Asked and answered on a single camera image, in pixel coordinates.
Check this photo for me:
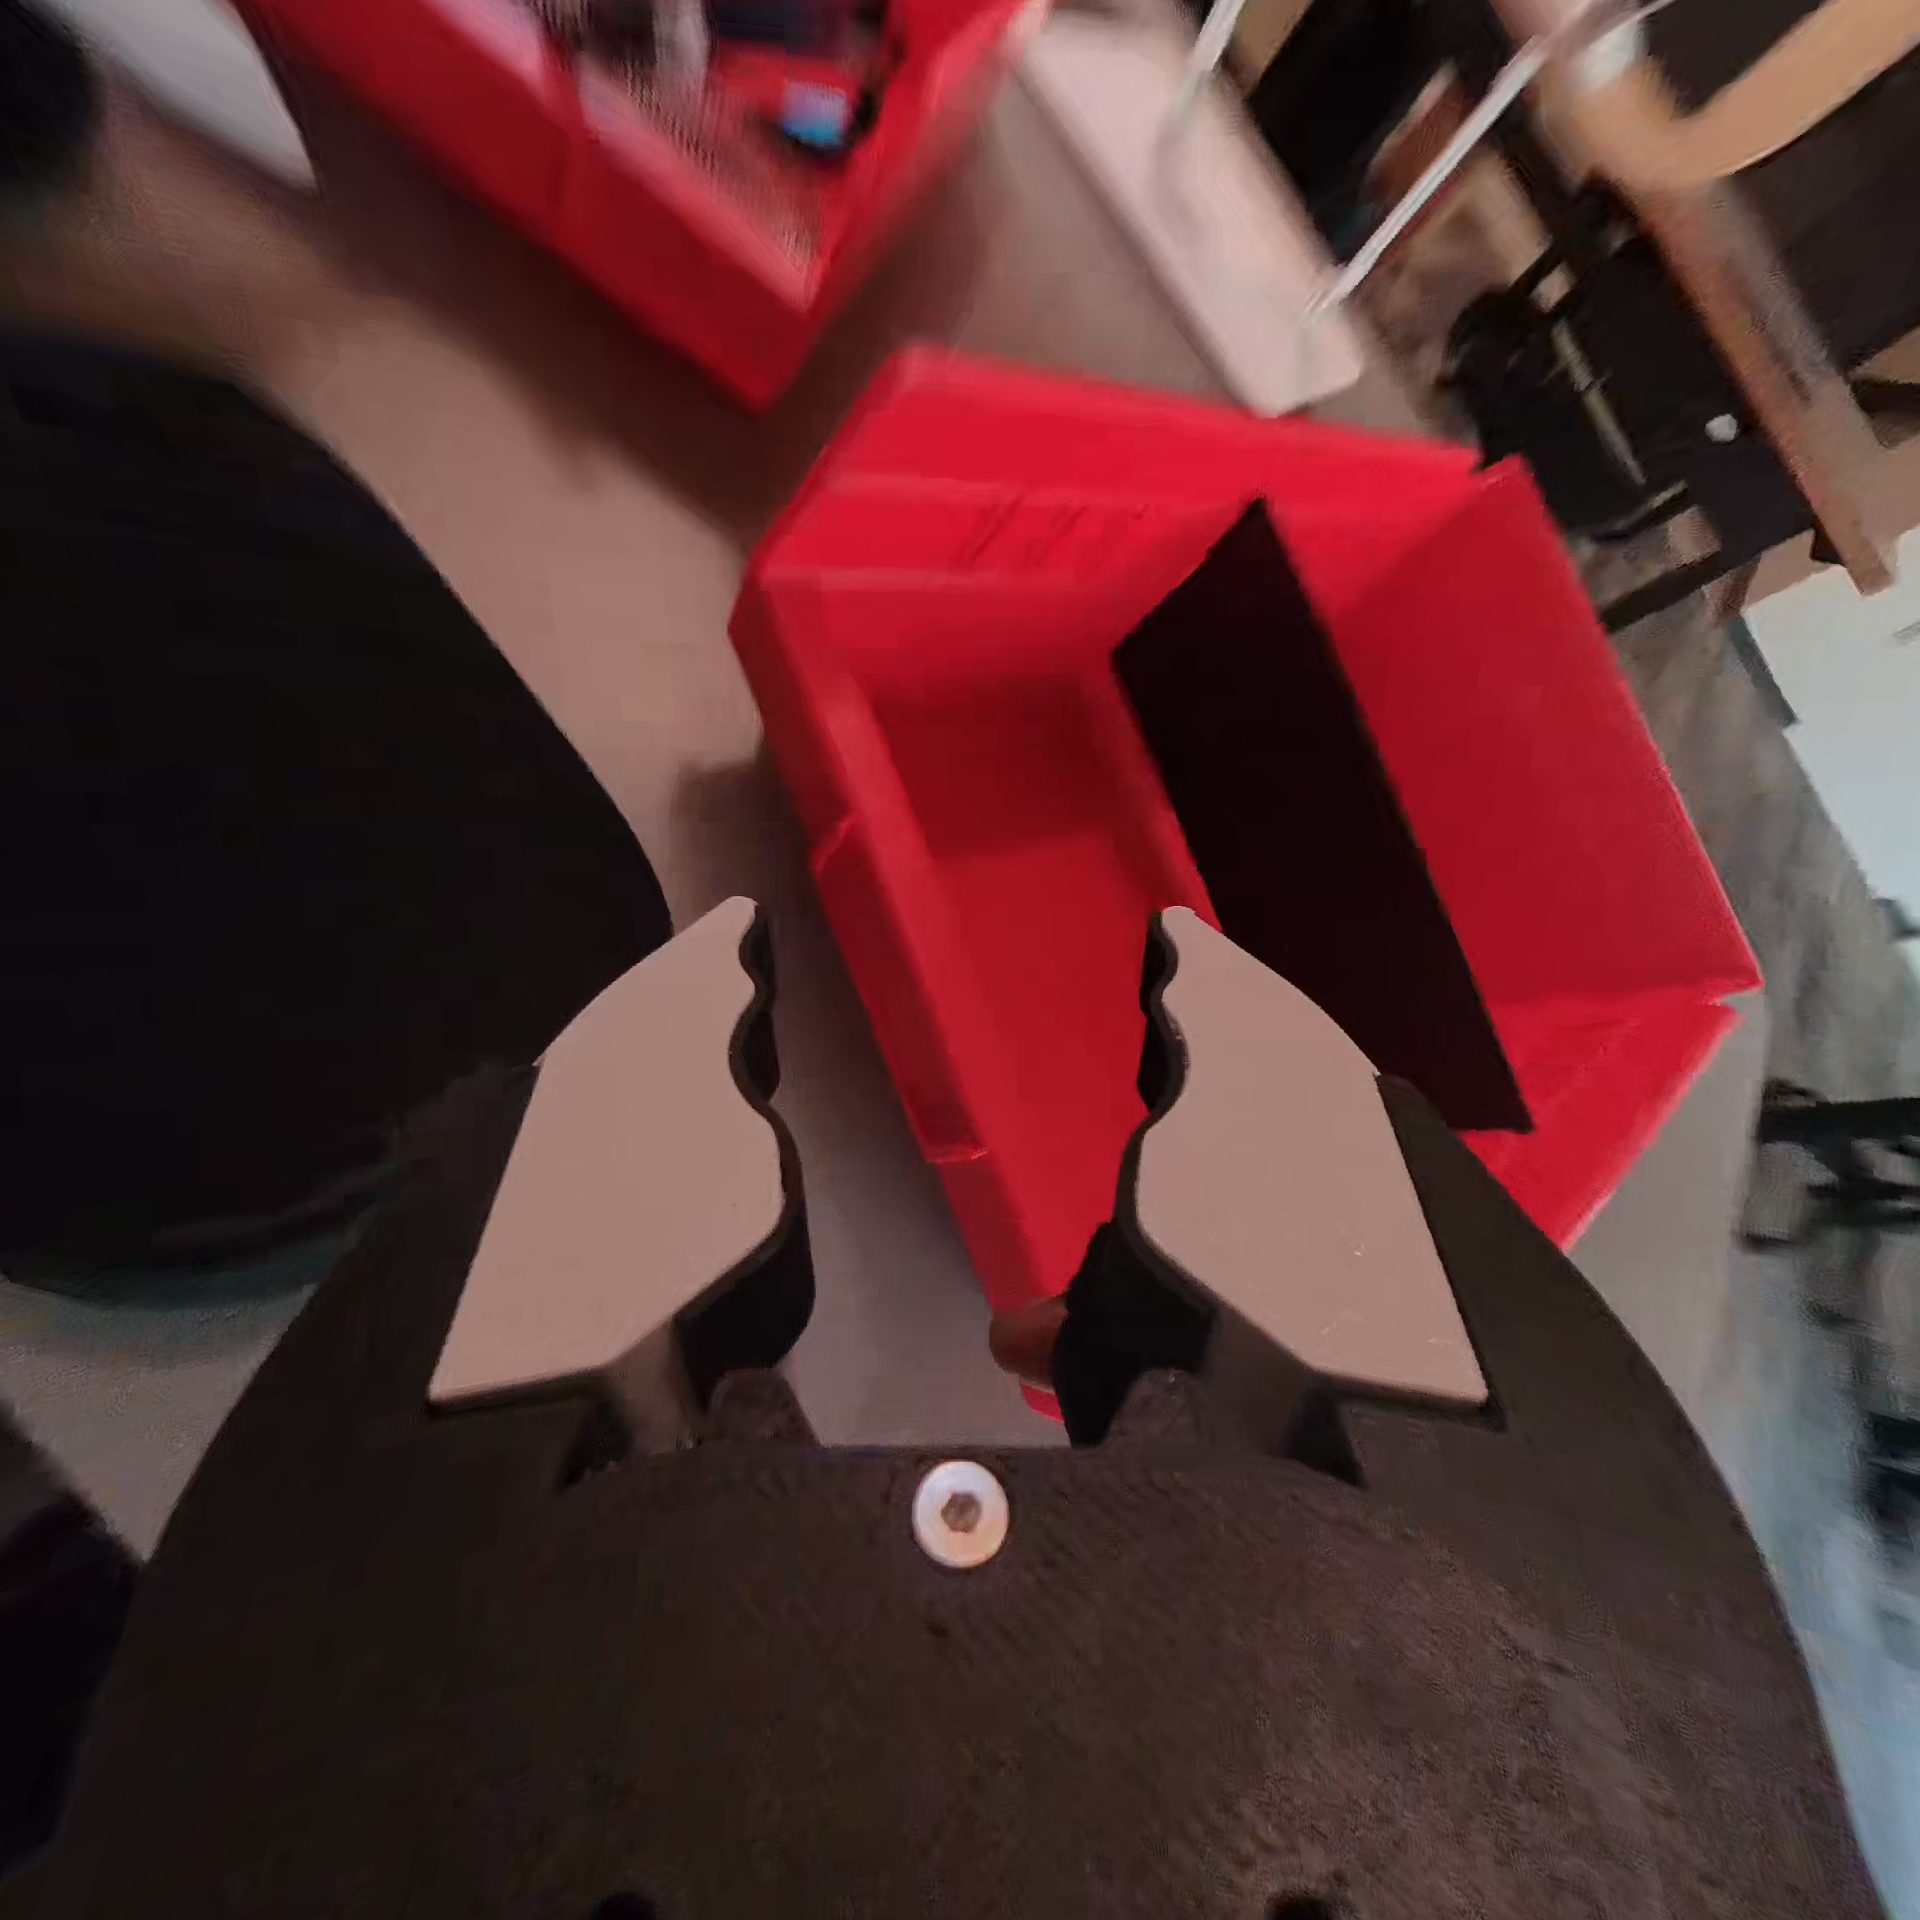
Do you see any red bin with black divider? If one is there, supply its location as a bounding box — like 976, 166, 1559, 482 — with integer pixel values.
730, 346, 1767, 1419

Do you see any wooden table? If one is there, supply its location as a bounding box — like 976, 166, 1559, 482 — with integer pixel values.
1447, 172, 1920, 632

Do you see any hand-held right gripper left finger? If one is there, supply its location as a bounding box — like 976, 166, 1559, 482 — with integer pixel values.
427, 896, 818, 1413

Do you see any red storage bin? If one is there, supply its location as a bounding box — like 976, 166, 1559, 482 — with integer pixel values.
224, 0, 1051, 415

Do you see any black honeycomb wrist pad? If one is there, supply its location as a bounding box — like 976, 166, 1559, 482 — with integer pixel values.
0, 334, 678, 1295

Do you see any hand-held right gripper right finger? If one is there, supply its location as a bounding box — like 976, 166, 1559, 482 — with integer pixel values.
1055, 902, 1493, 1446

